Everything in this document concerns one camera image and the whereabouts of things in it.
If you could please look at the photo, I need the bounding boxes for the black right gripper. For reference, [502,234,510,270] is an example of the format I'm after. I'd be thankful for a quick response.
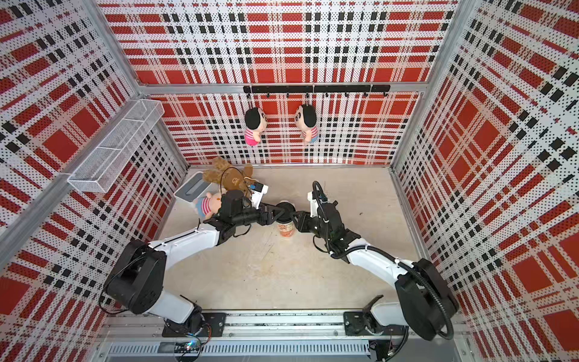
[290,213,331,243]

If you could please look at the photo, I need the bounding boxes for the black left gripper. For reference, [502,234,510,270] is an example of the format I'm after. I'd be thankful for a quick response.
[234,201,285,227]

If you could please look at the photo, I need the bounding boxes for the black plastic cup lid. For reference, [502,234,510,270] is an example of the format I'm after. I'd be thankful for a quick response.
[276,202,296,224]

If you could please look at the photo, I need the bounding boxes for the printed paper milk tea cup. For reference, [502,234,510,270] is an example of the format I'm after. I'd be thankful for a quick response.
[277,220,295,238]

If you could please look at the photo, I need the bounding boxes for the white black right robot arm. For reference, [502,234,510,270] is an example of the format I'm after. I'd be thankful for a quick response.
[290,202,459,341]

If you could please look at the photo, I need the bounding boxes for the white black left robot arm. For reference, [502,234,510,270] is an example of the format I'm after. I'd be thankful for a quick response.
[103,190,295,336]

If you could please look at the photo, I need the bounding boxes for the brown capybara plush toy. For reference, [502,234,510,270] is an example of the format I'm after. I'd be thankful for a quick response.
[203,157,256,197]

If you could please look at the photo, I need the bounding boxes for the striped shirt boy plush doll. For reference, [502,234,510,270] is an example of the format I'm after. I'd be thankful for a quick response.
[194,192,223,220]

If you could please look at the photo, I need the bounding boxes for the white grey tissue box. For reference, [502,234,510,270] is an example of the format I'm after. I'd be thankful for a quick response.
[174,171,211,203]

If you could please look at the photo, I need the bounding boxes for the pink hanging plush doll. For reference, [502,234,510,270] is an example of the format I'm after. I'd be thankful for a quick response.
[244,107,267,146]

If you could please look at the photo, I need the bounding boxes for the blue hanging plush doll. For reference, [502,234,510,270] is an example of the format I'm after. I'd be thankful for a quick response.
[295,104,320,145]

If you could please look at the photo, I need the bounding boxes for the green circuit board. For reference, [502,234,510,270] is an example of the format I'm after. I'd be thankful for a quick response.
[173,341,203,355]

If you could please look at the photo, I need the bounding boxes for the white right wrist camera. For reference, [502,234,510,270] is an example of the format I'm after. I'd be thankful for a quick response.
[308,192,327,218]

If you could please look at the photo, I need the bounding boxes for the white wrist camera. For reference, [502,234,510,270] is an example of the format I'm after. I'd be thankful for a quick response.
[250,181,268,209]
[308,192,327,218]

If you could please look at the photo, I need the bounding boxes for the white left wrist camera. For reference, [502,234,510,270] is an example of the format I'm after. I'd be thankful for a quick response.
[250,181,268,209]

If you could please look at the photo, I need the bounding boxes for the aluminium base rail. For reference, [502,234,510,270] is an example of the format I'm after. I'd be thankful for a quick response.
[89,309,481,361]

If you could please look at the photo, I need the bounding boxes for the black wall hook rail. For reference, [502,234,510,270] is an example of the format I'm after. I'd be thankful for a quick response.
[243,84,391,95]

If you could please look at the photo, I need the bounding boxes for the white wire mesh shelf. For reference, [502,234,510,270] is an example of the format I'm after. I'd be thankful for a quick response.
[68,99,164,193]

